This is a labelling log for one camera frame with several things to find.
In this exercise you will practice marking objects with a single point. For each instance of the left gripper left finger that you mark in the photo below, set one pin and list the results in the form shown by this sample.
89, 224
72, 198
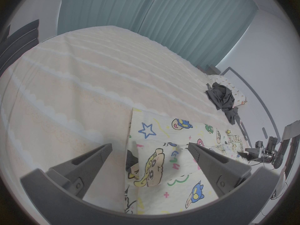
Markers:
77, 172

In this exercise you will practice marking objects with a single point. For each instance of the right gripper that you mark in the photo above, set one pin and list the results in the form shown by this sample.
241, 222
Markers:
256, 155

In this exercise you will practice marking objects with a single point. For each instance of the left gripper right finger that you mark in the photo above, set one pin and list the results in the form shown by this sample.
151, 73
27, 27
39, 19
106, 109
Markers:
218, 170

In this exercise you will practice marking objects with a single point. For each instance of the white printed pyjama top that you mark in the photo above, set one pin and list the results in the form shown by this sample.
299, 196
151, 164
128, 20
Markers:
164, 130

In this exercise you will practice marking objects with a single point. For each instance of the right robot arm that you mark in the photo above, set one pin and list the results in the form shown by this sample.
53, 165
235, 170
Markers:
280, 153

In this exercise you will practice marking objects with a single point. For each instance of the white printed pillow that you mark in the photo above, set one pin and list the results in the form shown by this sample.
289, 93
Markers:
238, 92

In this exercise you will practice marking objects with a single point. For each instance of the black garment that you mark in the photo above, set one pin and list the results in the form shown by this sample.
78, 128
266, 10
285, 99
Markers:
221, 96

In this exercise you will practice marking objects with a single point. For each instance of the bed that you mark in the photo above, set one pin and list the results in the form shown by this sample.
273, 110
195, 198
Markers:
70, 90

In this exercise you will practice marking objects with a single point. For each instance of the grey bedside table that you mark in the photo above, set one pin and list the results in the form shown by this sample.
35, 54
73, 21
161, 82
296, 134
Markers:
208, 69

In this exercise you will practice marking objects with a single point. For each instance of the black chest of drawers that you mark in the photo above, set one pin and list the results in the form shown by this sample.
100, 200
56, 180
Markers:
18, 41

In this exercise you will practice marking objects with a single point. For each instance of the blue-green curtain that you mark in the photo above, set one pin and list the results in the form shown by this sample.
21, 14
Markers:
164, 15

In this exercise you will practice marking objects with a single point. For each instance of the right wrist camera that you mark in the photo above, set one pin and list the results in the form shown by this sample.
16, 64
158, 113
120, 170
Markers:
259, 144

